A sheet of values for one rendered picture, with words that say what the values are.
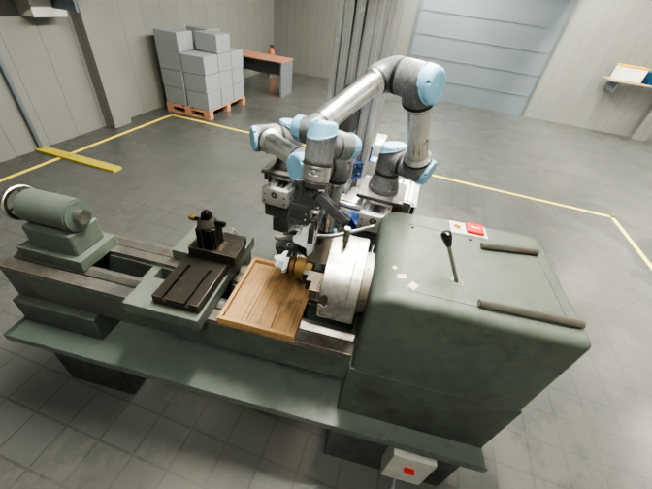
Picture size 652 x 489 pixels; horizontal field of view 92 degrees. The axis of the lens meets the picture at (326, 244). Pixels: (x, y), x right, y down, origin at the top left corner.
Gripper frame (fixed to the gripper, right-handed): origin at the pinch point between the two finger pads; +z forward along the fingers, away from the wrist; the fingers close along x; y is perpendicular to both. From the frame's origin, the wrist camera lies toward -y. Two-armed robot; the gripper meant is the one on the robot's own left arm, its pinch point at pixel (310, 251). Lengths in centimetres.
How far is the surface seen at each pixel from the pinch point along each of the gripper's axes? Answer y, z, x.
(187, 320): 41, 39, -5
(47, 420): 125, 132, -16
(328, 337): -9.4, 41.9, -20.0
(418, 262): -32.7, 0.7, -12.9
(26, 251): 121, 36, -18
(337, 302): -10.3, 17.8, -6.3
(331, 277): -6.7, 10.0, -7.5
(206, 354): 44, 72, -26
